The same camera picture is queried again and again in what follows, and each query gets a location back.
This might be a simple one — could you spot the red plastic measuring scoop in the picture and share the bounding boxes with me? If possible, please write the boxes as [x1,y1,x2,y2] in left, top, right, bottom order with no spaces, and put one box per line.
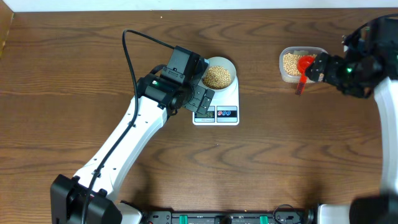
[295,55,315,96]

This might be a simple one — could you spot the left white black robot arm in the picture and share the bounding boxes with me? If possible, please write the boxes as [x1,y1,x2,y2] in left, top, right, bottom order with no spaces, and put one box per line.
[50,73,215,223]

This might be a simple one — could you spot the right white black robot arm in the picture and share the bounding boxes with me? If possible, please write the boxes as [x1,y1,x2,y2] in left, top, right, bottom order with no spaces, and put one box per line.
[303,14,397,223]

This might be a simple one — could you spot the white digital kitchen scale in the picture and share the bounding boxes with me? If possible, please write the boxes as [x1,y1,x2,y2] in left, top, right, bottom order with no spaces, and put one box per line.
[192,69,240,126]

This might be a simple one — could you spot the soybeans in bowl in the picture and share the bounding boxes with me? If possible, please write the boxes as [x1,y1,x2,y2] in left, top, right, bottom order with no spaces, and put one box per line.
[203,66,232,90]

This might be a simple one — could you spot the light grey round bowl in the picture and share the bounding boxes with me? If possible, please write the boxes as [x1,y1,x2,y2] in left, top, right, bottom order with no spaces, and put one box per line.
[200,57,238,91]

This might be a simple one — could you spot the clear plastic soybean container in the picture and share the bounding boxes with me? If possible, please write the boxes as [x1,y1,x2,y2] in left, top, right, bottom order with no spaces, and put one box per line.
[279,47,326,83]

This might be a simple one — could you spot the left black camera cable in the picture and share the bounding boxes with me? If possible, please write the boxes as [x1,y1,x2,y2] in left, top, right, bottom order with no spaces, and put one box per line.
[80,29,175,224]

